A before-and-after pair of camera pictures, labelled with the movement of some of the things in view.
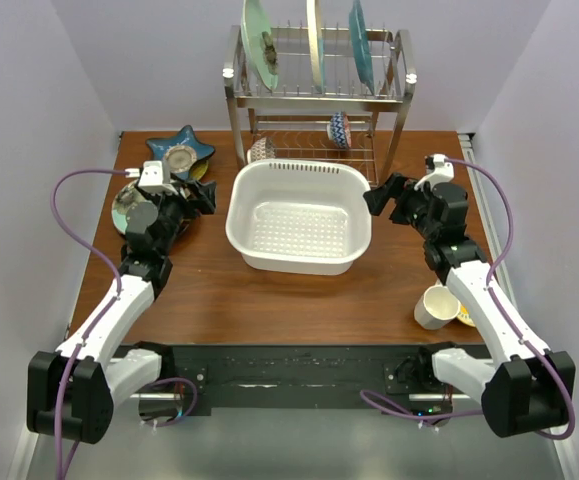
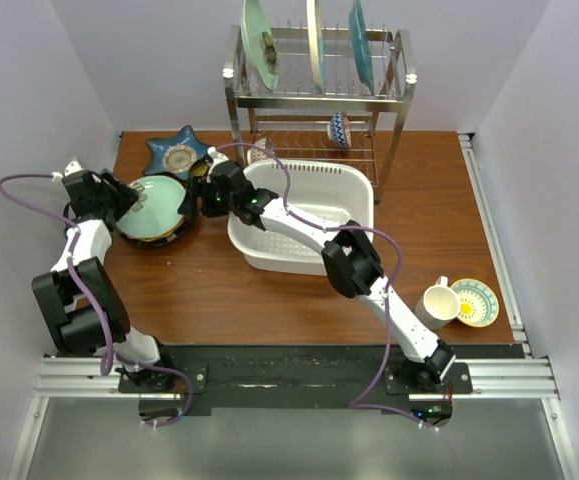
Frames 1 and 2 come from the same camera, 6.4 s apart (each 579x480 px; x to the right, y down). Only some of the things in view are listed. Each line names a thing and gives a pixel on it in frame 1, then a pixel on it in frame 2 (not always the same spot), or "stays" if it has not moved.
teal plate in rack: [360, 47] stays
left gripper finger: [206, 188] to [113, 186]
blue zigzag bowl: [338, 130] stays
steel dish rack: [319, 93] stays
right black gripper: [394, 187] to [188, 208]
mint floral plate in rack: [259, 42] stays
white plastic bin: [298, 216] stays
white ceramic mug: [437, 307] stays
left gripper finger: [203, 204] to [118, 206]
